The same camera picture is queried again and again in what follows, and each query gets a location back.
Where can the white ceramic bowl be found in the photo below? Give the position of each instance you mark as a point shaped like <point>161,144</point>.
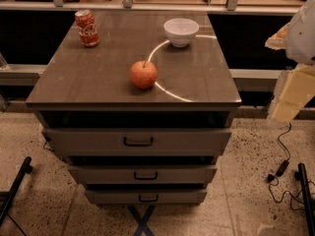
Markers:
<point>180,32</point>

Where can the red coca-cola can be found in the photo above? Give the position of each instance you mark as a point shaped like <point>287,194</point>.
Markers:
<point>85,21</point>

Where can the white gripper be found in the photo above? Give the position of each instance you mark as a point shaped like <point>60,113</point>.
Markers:
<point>302,38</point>

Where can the red apple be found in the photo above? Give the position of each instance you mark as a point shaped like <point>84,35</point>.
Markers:
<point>143,74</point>

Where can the black stand leg left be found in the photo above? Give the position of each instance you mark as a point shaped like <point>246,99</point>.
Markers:
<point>7,197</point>

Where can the black stand leg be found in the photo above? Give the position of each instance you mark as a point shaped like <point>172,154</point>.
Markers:
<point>7,197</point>
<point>301,176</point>

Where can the grey drawer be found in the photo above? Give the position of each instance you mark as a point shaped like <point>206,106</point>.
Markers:
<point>137,142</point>
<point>143,174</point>
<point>151,197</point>

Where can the bottom grey drawer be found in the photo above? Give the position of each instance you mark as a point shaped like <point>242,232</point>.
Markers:
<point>151,197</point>

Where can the middle grey drawer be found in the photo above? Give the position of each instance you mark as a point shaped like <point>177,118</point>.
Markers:
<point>143,174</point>

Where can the top grey drawer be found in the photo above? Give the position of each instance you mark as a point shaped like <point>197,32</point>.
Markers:
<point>137,142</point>

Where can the grey drawer cabinet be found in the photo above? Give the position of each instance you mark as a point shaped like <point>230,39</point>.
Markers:
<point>86,87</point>

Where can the black stand leg right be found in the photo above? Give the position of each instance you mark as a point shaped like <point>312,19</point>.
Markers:
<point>301,176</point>

